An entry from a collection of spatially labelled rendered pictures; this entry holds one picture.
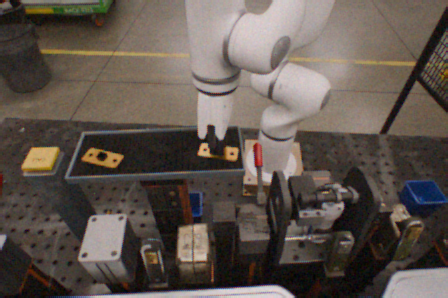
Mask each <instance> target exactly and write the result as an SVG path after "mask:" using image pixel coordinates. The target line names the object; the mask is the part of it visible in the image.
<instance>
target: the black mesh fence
mask: <svg viewBox="0 0 448 298"><path fill-rule="evenodd" d="M447 28H448V5H447V6H446V8H445V10H444V11H443V14H442V16H441V17H440V19H439V21H438V24H437V25H436V26H435V29H434V31H432V34H431V36H430V39H429V40H428V41H427V44H426V45H425V48H424V49H423V51H422V54H421V55H420V57H419V58H418V60H417V63H416V64H415V67H414V68H413V69H412V72H411V73H410V76H409V78H408V79H407V81H406V83H405V85H404V87H403V90H402V91H401V92H400V95H399V96H398V99H397V100H396V102H395V104H394V105H393V108H392V110H391V112H390V114H389V115H388V117H387V119H386V122H385V123H384V125H383V127H382V128H381V131H380V132H379V134H387V133H388V130H389V129H390V127H391V125H392V124H393V122H394V120H395V117H396V116H397V115H398V112H399V111H400V109H401V107H402V106H403V103H404V102H405V100H406V98H407V96H408V95H409V93H410V90H412V87H413V85H414V84H415V82H416V80H417V82H418V83H420V85H422V87H423V88H424V90H426V91H427V93H429V95H431V97H432V98H433V99H434V100H435V101H436V102H437V103H438V105H439V106H440V107H442V109H443V110H444V111H445V112H446V113H447V115H448V102H446V101H445V100H447V98H448V93H447V90H448V88H447V90H444V89H443V88H444V86H445V85H446V84H447V82H448V78H447V74H448V72H447V74H446V75H444V74H443V73H444V71H445V70H446V68H447V66H448V63H447V58H448V56H447V58H446V60H445V59H444V57H445V54H446V53H447V51H448V47H447V43H448V41H447V43H446V44H444V41H445V38H447V36H448V31H446V30H447ZM445 31H446V32H447V35H446V36H445V38H444V40H443V41H442V42H441V41H440V40H441V39H442V36H443V35H444V33H445ZM442 34H443V35H442ZM437 42H438V43H437ZM439 43H441V45H440V48H441V46H442V45H444V48H443V49H442V51H444V49H445V47H446V48H447V51H446V52H445V54H444V56H443V57H441V56H440V55H441V54H442V51H441V53H440V55H439V54H438V51H439V50H440V48H439V49H438V50H437V52H435V48H437V45H438V44H439ZM434 52H435V53H436V54H435V56H436V55H437V56H438V58H437V60H438V59H439V58H442V59H441V61H442V60H443V61H445V62H444V63H443V64H442V67H443V66H444V64H445V63H447V66H446V68H445V69H444V71H443V72H441V69H442V67H441V68H440V69H438V66H439V64H440V63H441V61H440V63H439V64H438V65H437V67H436V66H434V65H435V63H437V60H436V61H435V63H434V64H433V63H432V61H433V60H434V58H435V56H434V58H433V59H432V61H430V58H431V56H432V54H433V53H434ZM431 53H432V54H431ZM430 55H431V56H430ZM428 61H429V63H430V64H429V66H430V65H431V64H432V68H435V70H434V72H435V71H436V70H437V71H438V73H437V75H438V74H439V72H440V73H442V74H441V75H440V77H439V79H440V78H441V77H442V75H444V78H447V82H446V83H445V84H444V86H443V88H442V87H441V86H440V85H441V84H442V82H443V81H444V78H443V80H442V82H441V83H440V84H438V81H439V79H438V80H437V82H436V81H435V78H437V75H436V76H435V78H432V76H433V75H434V73H432V76H430V75H429V73H430V72H431V71H432V68H431V70H430V71H429V73H427V70H428V68H429V66H428V68H427V70H426V71H425V70H424V68H425V66H427V63H428ZM423 71H424V72H425V73H427V77H428V76H429V77H430V78H429V80H431V78H432V80H433V81H432V83H433V82H435V85H434V87H435V86H436V85H439V86H438V88H437V90H438V89H439V87H440V88H442V90H444V94H445V93H447V97H446V98H445V99H443V98H442V97H443V96H444V94H443V95H442V96H441V95H439V94H440V93H441V92H442V90H440V92H439V93H437V90H434V87H433V88H432V86H431V85H432V83H431V84H430V85H429V80H428V82H427V77H426V78H425V79H424V75H425V73H424V75H423V76H421V74H422V72H423Z"/></svg>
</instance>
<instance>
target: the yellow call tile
mask: <svg viewBox="0 0 448 298"><path fill-rule="evenodd" d="M59 152H60V149H59V147H44V148H32V149H31V150H30V153H29V154H28V156H27V158H26V161H25V162H24V163H23V166H22V167H21V168H22V170H23V171H45V170H52V167H53V166H54V162H55V161H56V158H57V156H58V154H59Z"/></svg>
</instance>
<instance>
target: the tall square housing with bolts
mask: <svg viewBox="0 0 448 298"><path fill-rule="evenodd" d="M139 245H140V241H139V240H138V238H137V236H136V233H135V231H134V230H133V227H132V226H131V224H130V221H129V219H128V216H127V215H125V214H115V215H93V216H92V217H91V218H90V220H89V222H88V227H87V229H86V232H85V237H84V239H83V244H82V246H81V251H80V253H79V261H80V263H81V264H82V265H83V266H84V268H86V270H88V271H89V273H90V274H91V275H92V276H93V278H95V279H96V281H97V283H98V284H105V285H106V286H107V287H108V289H109V290H110V291H111V292H112V293H136V292H147V291H150V289H149V277H148V274H147V272H146V267H145V265H144V262H143V257H142V255H141V251H140V250H139Z"/></svg>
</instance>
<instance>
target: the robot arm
mask: <svg viewBox="0 0 448 298"><path fill-rule="evenodd" d="M335 1H336V0H273V1H272V4H271V5H270V7H269V9H267V11H266V12H265V13H263V14H261V15H255V14H253V13H249V12H248V11H247V8H246V7H245V0H185V10H186V18H187V25H188V31H187V33H188V40H189V47H190V62H191V69H192V82H193V84H194V86H196V89H197V90H198V91H199V97H198V134H199V138H201V139H204V137H205V136H206V134H207V131H208V149H209V154H214V155H218V156H224V155H225V147H227V133H225V132H226V131H227V125H228V123H229V120H230V115H231V111H232V92H234V91H235V90H236V89H237V86H238V85H239V84H240V81H241V72H242V69H243V70H245V71H249V72H250V73H251V74H250V84H251V86H252V87H253V89H254V90H255V92H257V93H258V94H260V96H263V97H265V98H267V99H270V100H272V101H275V102H276V103H278V104H276V105H272V106H268V108H266V109H265V111H264V112H263V116H262V118H261V122H260V132H259V137H258V142H259V143H260V144H261V145H262V154H263V167H262V177H263V182H266V183H270V182H271V178H272V175H273V171H277V170H282V171H283V173H284V175H285V177H286V181H287V180H288V177H289V176H293V174H294V173H295V172H296V159H295V157H294V156H293V154H292V153H291V149H292V146H293V141H294V138H295V136H296V130H297V128H298V124H299V123H300V122H302V121H303V120H305V119H308V118H310V117H313V116H314V115H315V114H318V112H320V111H321V110H322V109H323V108H324V107H325V105H326V104H327V103H328V100H329V99H330V94H331V87H330V82H329V81H328V80H327V78H326V77H325V76H323V75H321V74H320V73H318V72H315V71H313V70H310V69H307V68H306V67H302V66H300V65H298V64H294V63H292V62H289V60H288V58H289V56H290V54H291V53H292V52H293V51H294V50H297V49H299V48H301V47H305V46H307V45H310V44H311V43H313V42H314V40H317V38H319V36H320V35H321V34H322V32H323V31H324V28H325V26H326V24H327V21H328V20H329V16H330V15H331V11H332V9H333V7H334V3H335ZM246 166H247V168H248V171H249V172H250V174H251V175H253V177H255V178H256V179H257V172H256V167H255V165H254V154H253V149H251V150H250V152H248V155H247V157H246Z"/></svg>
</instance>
